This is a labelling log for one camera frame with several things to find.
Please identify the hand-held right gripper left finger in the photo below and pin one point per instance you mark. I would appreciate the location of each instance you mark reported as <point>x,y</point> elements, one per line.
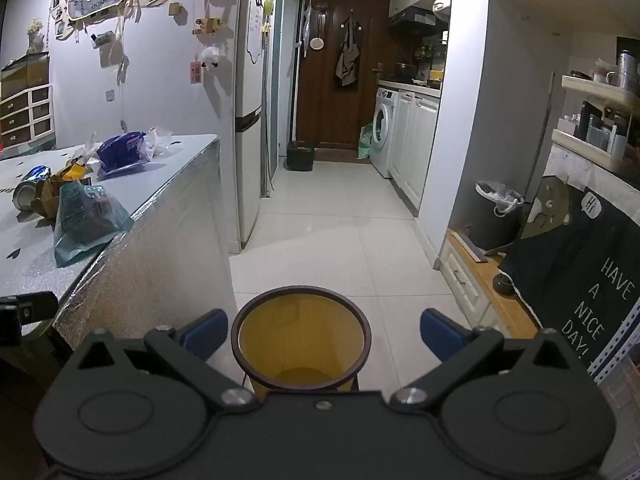
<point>206,332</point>

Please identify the dark printed bear cloth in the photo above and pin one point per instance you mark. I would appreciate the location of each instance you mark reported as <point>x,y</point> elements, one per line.
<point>565,260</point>

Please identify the low cabinet with wooden top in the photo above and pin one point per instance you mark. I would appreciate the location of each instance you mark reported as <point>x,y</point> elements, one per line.
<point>480,285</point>

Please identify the white wall shelf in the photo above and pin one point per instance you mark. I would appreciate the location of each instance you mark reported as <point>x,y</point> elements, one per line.
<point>600,125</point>

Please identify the black range hood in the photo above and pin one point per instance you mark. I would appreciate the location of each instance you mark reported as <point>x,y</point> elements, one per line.
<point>412,22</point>

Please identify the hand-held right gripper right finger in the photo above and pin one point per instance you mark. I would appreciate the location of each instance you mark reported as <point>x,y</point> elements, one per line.
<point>440,335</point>

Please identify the grey bin with white liner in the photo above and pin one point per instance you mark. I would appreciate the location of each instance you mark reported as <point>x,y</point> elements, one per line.
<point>492,220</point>

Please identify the pink hanging tag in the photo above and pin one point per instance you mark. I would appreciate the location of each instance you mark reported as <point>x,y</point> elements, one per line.
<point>195,71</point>

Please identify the black floor bin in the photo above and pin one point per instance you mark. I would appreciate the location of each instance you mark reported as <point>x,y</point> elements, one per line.
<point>300,156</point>

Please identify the brown wooden door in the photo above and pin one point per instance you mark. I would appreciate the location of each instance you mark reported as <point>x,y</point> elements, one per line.
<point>330,100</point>

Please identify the yellow waste bin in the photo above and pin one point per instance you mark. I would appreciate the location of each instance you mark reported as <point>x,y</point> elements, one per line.
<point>300,340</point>

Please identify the hanging apron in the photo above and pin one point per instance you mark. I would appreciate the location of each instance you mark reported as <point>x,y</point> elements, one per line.
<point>347,60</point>

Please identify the crushed metal can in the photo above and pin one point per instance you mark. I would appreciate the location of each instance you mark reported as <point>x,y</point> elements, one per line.
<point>27,192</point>

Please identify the white plastic crate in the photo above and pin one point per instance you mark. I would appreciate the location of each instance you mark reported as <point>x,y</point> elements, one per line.
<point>622,425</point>

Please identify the white kitchen base cabinets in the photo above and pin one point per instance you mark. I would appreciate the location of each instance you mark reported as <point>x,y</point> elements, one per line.
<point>415,145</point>

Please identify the white refrigerator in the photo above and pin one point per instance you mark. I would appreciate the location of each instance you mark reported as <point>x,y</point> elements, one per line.
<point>247,60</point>

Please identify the white hanging rack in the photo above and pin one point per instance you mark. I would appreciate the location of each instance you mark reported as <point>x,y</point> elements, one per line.
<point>306,15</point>

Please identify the green plastic bag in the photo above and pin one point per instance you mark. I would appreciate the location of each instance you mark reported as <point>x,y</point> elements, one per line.
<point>366,142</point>

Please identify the dried flower bouquet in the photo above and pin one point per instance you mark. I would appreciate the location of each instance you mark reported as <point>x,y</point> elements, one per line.
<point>35,32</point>

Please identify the glass tank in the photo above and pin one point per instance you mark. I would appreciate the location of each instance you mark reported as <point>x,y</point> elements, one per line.
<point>25,72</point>

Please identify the blue snack bag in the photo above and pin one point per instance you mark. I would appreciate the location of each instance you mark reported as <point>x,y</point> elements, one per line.
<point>122,150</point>

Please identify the white plush sheep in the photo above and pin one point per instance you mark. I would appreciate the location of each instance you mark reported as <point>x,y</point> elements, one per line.
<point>210,56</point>

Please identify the clear plastic bag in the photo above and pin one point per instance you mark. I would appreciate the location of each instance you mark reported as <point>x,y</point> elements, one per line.
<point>157,142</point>

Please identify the white drawer cabinet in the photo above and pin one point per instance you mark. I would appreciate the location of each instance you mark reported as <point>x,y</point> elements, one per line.
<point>25,117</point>

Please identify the teal plastic bag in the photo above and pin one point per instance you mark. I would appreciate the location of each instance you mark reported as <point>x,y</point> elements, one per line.
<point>82,220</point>

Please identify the clear wrapper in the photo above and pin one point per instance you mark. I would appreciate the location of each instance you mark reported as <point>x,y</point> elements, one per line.
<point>91,147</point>

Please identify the black cooking pot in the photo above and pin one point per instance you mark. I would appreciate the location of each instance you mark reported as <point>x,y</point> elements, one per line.
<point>405,71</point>

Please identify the white washing machine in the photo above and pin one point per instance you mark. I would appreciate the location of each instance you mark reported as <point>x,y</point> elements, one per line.
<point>387,130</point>

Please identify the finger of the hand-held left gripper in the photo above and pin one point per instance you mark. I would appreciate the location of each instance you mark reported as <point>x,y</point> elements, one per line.
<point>30,307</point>

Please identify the brown paper wrapper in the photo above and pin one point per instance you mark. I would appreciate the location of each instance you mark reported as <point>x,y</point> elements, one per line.
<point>70,172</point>

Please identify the wooden toy train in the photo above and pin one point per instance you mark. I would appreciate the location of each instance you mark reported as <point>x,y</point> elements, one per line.
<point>209,26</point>

